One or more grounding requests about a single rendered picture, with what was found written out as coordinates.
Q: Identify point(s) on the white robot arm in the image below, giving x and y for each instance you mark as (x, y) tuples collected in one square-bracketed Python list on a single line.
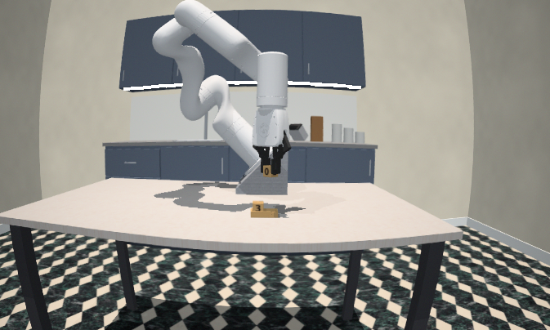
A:
[(268, 69)]

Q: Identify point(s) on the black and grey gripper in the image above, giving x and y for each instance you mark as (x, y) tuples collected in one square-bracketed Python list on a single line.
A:
[(270, 128)]

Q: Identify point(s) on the tan calendar cube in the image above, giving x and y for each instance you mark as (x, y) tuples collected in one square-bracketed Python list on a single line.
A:
[(267, 171), (258, 206)]

